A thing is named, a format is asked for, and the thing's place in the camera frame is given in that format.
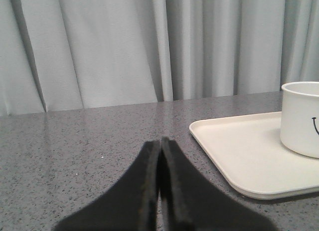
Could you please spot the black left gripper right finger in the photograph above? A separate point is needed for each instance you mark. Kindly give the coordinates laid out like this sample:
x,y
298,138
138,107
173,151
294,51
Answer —
x,y
194,204

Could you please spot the cream rectangular plastic tray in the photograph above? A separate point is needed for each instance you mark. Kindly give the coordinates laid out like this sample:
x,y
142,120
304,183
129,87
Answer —
x,y
249,154

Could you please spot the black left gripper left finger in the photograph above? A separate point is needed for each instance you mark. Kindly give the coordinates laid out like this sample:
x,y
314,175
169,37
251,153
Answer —
x,y
129,205

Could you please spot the grey pleated curtain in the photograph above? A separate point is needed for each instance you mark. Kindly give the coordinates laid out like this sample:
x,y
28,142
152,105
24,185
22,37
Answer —
x,y
71,54

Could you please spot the white smiley mug black handle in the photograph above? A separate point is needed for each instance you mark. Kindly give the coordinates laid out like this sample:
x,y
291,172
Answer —
x,y
300,117

